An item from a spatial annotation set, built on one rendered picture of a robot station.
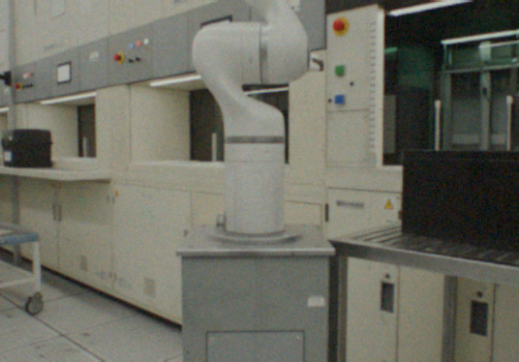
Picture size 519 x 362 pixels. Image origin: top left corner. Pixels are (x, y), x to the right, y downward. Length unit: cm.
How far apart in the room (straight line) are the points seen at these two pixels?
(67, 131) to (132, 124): 153
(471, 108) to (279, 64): 161
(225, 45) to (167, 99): 197
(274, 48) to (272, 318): 49
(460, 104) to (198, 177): 127
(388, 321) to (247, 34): 108
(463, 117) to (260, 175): 165
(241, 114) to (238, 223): 21
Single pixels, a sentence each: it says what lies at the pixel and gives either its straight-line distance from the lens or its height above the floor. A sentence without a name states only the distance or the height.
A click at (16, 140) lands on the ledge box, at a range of 348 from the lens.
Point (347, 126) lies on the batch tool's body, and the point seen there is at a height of 101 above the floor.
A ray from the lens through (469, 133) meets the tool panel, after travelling 243.
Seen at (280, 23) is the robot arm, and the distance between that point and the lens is 95.
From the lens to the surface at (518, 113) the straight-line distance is 186.
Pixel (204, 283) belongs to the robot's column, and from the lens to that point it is 87.
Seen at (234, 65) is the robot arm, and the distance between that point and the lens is 93.
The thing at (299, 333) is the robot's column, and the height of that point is 61.
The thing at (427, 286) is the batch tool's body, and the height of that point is 52.
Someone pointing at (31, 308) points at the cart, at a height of 4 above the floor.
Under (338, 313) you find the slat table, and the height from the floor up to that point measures 62.
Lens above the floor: 94
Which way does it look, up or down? 4 degrees down
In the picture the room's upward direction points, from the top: straight up
